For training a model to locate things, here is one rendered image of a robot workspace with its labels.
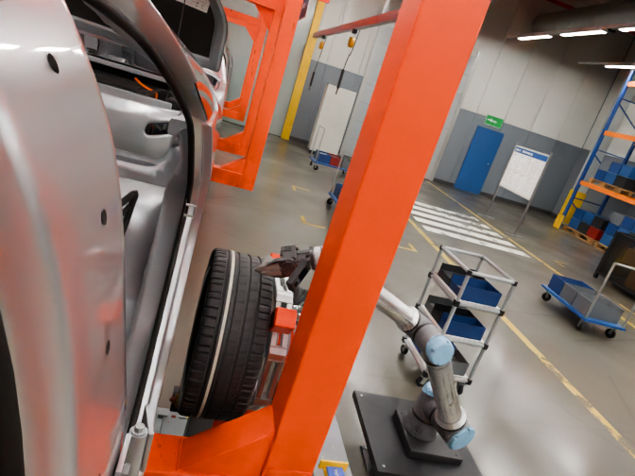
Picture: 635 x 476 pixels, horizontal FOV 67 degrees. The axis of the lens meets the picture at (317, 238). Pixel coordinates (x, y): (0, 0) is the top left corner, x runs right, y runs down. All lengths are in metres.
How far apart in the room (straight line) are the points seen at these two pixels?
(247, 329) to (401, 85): 0.95
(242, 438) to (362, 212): 0.82
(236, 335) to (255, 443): 0.35
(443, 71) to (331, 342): 0.78
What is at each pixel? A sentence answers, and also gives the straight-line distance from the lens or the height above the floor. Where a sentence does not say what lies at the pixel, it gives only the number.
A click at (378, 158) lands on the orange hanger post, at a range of 1.22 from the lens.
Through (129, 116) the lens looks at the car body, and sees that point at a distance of 4.17.
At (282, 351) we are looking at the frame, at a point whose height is 0.97.
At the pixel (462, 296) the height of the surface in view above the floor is 0.79.
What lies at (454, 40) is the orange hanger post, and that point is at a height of 2.07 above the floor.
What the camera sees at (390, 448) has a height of 0.30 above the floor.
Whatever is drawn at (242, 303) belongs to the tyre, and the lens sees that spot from 1.70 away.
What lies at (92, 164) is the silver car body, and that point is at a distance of 0.37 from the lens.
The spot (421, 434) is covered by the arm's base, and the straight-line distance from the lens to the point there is 2.73.
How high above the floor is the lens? 1.89
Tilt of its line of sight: 17 degrees down
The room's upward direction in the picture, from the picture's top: 18 degrees clockwise
